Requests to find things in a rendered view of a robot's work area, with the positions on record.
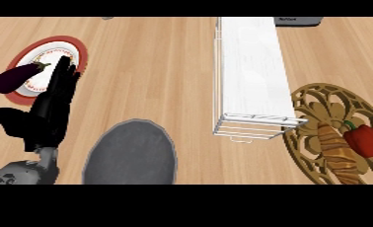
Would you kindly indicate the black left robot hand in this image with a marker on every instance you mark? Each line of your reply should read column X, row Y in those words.
column 51, row 106

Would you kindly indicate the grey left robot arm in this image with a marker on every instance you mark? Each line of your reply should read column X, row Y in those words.
column 34, row 168

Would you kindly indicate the red oval placemat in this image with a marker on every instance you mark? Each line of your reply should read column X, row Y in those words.
column 80, row 53

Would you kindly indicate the dark grey oval placemat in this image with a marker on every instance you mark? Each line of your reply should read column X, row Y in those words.
column 130, row 153

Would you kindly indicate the red bell pepper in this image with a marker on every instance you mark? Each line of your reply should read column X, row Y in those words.
column 360, row 138

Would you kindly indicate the white plate with red pattern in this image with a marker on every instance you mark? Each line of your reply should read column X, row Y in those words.
column 45, row 73

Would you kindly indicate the dark purple eggplant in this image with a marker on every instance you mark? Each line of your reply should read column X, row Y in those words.
column 17, row 76

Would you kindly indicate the dark grey appliance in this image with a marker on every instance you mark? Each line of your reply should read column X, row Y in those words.
column 298, row 21

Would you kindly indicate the brown braided bread loaf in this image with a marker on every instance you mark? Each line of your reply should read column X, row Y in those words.
column 340, row 155

